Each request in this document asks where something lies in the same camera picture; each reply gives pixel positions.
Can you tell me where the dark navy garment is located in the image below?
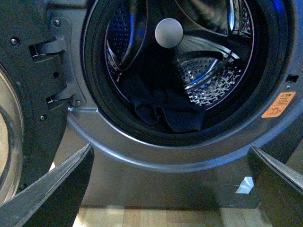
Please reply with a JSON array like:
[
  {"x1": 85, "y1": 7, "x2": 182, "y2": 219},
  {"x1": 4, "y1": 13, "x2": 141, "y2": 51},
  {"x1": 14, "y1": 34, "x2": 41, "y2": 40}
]
[{"x1": 121, "y1": 73, "x2": 205, "y2": 133}]

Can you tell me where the grey front-load washing machine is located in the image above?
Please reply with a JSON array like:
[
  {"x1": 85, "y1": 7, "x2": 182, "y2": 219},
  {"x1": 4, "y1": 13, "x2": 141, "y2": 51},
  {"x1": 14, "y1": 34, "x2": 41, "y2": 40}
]
[{"x1": 44, "y1": 0, "x2": 303, "y2": 210}]

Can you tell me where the grey round drum hub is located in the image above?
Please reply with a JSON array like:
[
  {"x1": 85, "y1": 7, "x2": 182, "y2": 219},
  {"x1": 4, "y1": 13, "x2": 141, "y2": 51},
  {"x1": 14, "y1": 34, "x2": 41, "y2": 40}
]
[{"x1": 154, "y1": 18, "x2": 183, "y2": 49}]

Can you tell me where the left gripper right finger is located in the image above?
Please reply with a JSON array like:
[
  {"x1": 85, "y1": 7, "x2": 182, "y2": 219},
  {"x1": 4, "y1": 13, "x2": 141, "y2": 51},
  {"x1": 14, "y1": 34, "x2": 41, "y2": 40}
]
[{"x1": 247, "y1": 147, "x2": 303, "y2": 227}]

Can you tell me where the washing machine door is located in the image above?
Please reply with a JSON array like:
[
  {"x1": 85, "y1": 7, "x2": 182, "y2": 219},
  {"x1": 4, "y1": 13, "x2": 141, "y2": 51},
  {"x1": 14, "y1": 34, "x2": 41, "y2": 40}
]
[{"x1": 0, "y1": 0, "x2": 68, "y2": 203}]

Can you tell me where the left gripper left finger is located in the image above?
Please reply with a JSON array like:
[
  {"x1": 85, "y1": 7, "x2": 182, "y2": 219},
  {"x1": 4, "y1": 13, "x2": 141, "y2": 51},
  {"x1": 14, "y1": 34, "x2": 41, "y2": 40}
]
[{"x1": 0, "y1": 144, "x2": 94, "y2": 227}]

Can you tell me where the black door gasket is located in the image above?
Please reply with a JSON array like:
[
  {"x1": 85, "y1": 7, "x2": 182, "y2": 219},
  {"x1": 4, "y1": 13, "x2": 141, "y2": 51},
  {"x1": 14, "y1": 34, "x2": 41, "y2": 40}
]
[{"x1": 83, "y1": 0, "x2": 292, "y2": 147}]

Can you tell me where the white tape piece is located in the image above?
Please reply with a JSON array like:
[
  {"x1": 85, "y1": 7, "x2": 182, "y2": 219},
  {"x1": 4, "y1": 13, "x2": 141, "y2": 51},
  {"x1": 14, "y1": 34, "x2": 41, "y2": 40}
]
[{"x1": 235, "y1": 176, "x2": 254, "y2": 194}]

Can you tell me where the steel perforated drum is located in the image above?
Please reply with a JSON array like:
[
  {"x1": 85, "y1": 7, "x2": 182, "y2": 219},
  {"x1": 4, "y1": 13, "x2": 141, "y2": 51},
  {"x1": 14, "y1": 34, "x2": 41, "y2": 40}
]
[{"x1": 102, "y1": 0, "x2": 255, "y2": 110}]

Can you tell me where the orange warning sticker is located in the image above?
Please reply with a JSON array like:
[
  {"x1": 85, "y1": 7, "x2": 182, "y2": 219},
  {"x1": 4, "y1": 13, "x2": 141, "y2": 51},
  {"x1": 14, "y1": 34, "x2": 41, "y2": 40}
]
[{"x1": 261, "y1": 91, "x2": 296, "y2": 118}]

